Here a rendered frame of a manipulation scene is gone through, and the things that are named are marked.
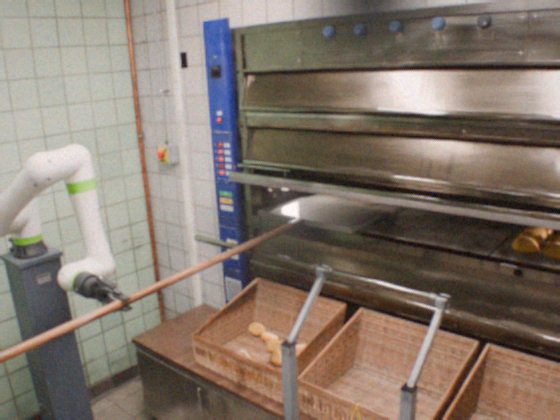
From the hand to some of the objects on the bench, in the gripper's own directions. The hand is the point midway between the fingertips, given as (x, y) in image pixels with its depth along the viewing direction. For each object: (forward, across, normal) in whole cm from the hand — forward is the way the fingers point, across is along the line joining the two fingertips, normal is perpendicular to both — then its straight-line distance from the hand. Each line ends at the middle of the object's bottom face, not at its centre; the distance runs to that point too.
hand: (122, 301), depth 171 cm
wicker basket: (+118, +59, -73) cm, 151 cm away
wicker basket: (-2, +60, -73) cm, 95 cm away
